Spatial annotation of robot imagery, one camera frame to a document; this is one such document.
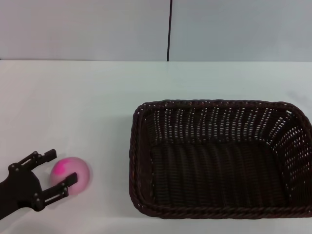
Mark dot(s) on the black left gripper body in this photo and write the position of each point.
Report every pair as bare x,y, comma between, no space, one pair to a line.
19,190

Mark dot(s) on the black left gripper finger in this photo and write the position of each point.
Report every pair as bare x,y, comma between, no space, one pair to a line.
33,159
59,189

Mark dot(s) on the pink ball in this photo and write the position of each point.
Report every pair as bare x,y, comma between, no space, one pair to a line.
78,170

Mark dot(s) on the dark brown woven basket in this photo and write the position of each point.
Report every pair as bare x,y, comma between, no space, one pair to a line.
219,175

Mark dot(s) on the dark vertical partition strip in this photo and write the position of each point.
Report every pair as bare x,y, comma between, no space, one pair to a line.
169,29

